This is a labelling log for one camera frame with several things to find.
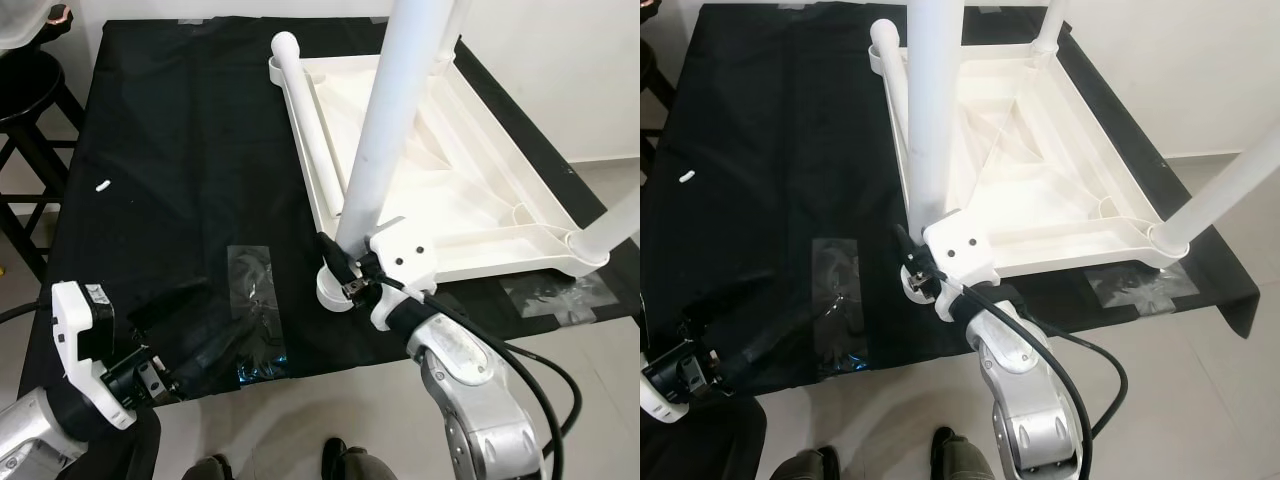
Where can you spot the small bronze ornament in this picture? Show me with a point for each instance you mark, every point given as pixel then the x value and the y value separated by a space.
pixel 61 14

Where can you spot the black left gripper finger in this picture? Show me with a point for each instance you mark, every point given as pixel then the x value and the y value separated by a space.
pixel 170 303
pixel 220 348
pixel 725 302
pixel 785 345

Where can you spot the black tablecloth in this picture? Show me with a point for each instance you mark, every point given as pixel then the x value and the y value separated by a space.
pixel 180 120
pixel 760 120

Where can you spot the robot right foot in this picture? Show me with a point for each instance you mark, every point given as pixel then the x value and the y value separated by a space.
pixel 360 462
pixel 965 458

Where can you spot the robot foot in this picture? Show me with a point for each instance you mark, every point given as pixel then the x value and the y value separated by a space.
pixel 360 462
pixel 808 466
pixel 208 470
pixel 965 458

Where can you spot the clear tape patch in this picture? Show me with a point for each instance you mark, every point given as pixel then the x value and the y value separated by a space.
pixel 255 300
pixel 838 300
pixel 1140 287
pixel 560 296

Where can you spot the dark wooden stool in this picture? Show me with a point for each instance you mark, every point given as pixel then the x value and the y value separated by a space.
pixel 652 100
pixel 25 90

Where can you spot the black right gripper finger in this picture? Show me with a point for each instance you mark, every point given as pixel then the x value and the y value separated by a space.
pixel 334 262
pixel 910 252

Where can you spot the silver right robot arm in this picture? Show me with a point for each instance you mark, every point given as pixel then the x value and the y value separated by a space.
pixel 480 400
pixel 1030 400

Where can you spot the white plastic children table top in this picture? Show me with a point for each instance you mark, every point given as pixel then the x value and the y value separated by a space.
pixel 470 190
pixel 1050 180

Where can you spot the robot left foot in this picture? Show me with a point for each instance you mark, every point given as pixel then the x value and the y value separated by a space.
pixel 808 466
pixel 208 470

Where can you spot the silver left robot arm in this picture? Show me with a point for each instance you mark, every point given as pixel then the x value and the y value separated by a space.
pixel 700 440
pixel 40 440

